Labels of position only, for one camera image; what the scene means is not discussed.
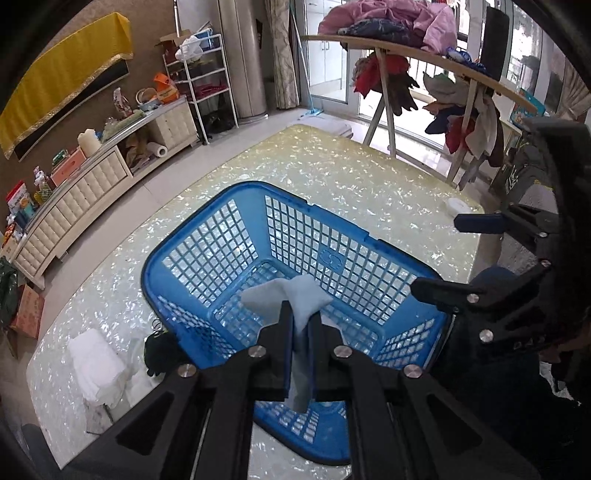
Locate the red box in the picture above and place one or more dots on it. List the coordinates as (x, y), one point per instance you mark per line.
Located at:
(16, 196)

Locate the wooden clothes rack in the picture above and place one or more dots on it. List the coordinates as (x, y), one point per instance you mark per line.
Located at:
(415, 52)

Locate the white waffle towel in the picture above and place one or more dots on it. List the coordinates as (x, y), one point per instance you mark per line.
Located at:
(97, 364)

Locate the pile of pink clothes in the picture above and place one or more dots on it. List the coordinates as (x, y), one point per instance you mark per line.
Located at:
(415, 18)

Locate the green cloth bundle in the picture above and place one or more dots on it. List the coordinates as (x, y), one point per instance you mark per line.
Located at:
(117, 125)

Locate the orange snack bag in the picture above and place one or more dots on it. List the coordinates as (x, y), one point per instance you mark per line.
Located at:
(166, 90)

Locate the blue plastic crate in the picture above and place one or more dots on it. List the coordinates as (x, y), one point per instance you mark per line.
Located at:
(207, 39)

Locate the open cardboard box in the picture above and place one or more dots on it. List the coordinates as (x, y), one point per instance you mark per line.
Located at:
(167, 46)

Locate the patterned beige curtain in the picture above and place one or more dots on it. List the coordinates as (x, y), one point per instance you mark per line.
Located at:
(284, 55)

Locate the black plush toy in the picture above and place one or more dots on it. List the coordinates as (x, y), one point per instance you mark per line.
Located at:
(157, 355)

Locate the cream pillar candle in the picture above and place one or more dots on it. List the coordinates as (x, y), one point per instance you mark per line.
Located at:
(89, 143)

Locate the pink cardboard box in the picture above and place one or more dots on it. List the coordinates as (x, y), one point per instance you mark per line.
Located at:
(69, 167)

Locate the wrapped flower bouquet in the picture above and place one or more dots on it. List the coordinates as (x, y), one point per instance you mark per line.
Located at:
(122, 104)

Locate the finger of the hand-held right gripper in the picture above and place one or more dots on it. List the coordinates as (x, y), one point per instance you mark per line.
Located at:
(480, 223)
(443, 293)

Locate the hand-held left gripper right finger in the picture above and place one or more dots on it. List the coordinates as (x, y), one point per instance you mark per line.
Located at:
(314, 360)

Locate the black wall screen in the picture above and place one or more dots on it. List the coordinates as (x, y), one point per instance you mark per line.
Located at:
(92, 85)

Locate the small round basket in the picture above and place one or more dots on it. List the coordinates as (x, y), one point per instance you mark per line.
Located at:
(147, 98)

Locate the brown paper bag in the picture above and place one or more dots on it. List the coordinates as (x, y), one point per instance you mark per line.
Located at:
(136, 150)

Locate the black panel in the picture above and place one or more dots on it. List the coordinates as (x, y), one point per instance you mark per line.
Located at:
(495, 41)

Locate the yellow cloth cover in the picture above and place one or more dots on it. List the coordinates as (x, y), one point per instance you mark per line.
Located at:
(60, 78)

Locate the blue mop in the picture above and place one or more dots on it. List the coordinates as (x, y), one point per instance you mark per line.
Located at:
(313, 112)

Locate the mixed hanging clothes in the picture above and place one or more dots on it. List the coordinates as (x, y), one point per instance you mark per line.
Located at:
(480, 124)

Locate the pale grey soft cloth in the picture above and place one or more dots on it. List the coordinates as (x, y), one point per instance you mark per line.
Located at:
(304, 300)

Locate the grey sofa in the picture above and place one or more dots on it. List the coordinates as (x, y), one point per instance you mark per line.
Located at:
(517, 254)

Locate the brown cardboard box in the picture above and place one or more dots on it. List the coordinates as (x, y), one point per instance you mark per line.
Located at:
(28, 311)

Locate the white metal shelf rack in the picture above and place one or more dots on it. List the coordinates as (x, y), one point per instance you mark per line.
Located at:
(207, 72)

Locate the grey standing air conditioner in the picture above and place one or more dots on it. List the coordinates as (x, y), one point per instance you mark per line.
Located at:
(244, 60)

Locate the green bag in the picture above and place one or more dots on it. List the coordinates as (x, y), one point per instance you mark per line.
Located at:
(7, 290)

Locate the dark grey printed bag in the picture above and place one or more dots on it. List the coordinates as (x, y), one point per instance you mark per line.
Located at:
(521, 170)

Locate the black bag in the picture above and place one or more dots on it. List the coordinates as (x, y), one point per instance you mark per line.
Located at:
(217, 123)

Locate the blue plastic laundry basket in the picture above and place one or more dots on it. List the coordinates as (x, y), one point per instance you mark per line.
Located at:
(330, 258)

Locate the paper towel roll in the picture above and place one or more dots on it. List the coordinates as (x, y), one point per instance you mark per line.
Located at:
(158, 150)

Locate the white plastic bag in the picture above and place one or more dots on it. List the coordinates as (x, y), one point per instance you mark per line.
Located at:
(190, 47)

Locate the colourful picture box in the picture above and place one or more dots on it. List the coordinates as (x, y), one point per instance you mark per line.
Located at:
(526, 106)

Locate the red and black hanging clothes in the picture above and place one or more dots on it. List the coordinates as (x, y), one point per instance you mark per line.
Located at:
(369, 78)

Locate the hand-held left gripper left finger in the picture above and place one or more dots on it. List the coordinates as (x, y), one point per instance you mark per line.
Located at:
(287, 355)

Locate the small white round box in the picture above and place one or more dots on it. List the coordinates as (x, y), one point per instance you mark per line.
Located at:
(457, 206)

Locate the cream tufted low cabinet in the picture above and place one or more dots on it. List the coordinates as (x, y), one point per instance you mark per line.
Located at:
(92, 180)

